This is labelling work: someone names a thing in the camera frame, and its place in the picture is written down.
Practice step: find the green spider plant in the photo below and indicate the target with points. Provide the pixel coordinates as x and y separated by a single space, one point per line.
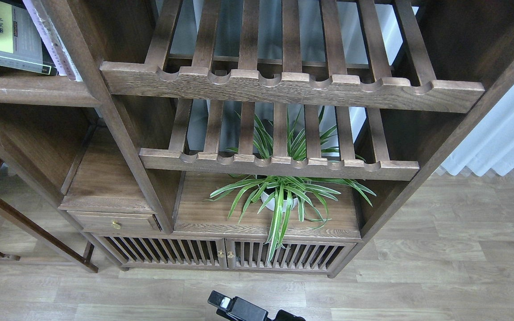
281 194

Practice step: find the white curtain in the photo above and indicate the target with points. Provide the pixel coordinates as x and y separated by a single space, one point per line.
489 148

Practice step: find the worn standing book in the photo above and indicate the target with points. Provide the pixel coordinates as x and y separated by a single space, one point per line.
53 42

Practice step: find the dark wooden bookshelf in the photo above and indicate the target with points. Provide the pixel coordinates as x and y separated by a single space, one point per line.
165 111

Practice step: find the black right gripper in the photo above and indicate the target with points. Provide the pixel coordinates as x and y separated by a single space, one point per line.
238 309

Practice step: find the white plant pot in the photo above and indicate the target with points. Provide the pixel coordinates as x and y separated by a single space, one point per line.
270 203

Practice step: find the brass drawer knob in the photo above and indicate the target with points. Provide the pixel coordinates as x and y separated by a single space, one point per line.
116 225

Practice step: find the black and green book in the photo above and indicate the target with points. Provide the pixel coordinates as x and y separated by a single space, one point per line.
21 46

